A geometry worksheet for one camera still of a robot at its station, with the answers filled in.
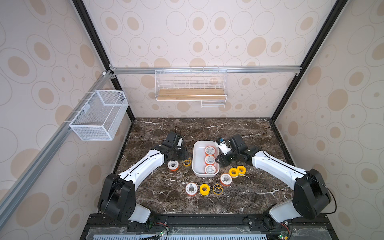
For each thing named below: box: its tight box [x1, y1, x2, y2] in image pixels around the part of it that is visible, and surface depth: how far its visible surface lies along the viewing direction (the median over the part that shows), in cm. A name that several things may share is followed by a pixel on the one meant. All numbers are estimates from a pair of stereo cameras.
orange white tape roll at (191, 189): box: [185, 182, 198, 197], surface depth 85 cm
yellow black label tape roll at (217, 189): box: [212, 184, 223, 195], surface depth 85 cm
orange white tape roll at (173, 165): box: [167, 160, 179, 172], surface depth 94 cm
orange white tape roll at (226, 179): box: [220, 173, 233, 187], surface depth 89 cm
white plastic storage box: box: [191, 140, 220, 178], surface depth 96 cm
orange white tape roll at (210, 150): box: [204, 145, 216, 156], surface depth 100 cm
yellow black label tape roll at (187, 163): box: [182, 158, 192, 167], surface depth 96 cm
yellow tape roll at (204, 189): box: [199, 183, 211, 196], surface depth 85 cm
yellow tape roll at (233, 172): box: [228, 167, 239, 179], surface depth 91 cm
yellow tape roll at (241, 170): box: [236, 165, 247, 176], surface depth 91 cm
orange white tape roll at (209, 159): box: [204, 154, 216, 166], surface depth 96 cm
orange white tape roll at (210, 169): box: [204, 164, 217, 174], surface depth 92 cm
